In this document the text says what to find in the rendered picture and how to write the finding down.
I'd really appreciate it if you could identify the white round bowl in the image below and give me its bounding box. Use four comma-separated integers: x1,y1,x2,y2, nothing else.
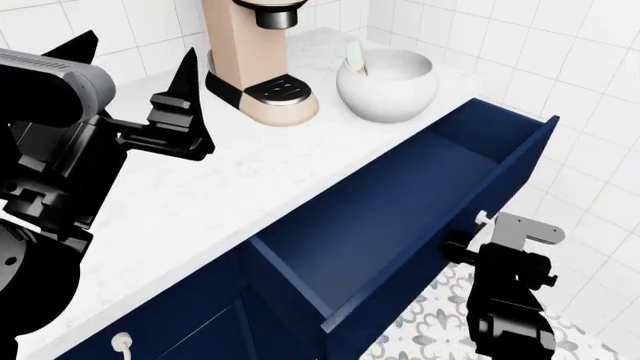
335,47,441,125

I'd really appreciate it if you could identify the beige and black coffee machine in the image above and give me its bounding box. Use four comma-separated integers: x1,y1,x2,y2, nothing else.
201,0,321,128

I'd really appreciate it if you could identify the navy blue cabinet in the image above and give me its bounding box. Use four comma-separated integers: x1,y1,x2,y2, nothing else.
58,239,382,360

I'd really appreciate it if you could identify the white cabinet door handle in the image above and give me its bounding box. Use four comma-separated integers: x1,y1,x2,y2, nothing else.
110,332,136,360

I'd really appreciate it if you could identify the white drawer handle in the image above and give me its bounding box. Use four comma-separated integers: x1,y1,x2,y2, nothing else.
472,210,497,243

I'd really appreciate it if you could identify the navy blue drawer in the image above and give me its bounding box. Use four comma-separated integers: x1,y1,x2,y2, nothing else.
246,97,561,335

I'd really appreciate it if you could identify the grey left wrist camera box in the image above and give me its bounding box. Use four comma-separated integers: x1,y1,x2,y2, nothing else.
0,47,118,128

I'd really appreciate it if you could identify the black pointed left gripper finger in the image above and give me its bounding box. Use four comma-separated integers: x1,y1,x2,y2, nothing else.
41,30,100,66
147,46,217,153

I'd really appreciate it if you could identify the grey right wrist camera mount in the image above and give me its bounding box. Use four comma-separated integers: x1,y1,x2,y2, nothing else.
492,212,567,247

